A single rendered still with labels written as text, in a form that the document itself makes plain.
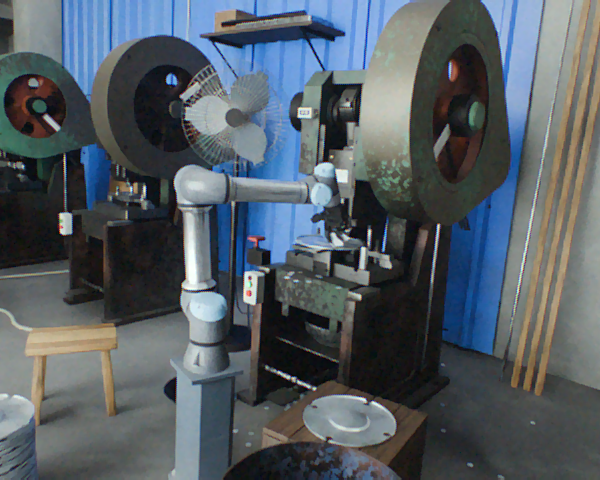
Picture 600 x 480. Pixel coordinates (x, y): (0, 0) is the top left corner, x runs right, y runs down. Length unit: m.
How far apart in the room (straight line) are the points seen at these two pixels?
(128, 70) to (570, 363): 2.90
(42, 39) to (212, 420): 5.65
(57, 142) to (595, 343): 4.14
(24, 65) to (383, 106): 3.45
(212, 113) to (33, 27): 4.24
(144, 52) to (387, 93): 1.73
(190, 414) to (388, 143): 1.08
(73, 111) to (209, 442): 3.55
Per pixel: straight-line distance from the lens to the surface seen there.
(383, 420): 1.72
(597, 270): 3.09
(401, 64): 1.71
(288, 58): 4.03
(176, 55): 3.21
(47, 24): 6.89
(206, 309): 1.64
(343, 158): 2.16
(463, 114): 1.93
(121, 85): 3.01
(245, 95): 2.78
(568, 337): 3.20
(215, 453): 1.85
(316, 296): 2.12
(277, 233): 4.06
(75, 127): 4.83
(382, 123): 1.70
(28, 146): 4.65
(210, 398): 1.73
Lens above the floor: 1.20
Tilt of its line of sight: 11 degrees down
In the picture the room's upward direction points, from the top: 4 degrees clockwise
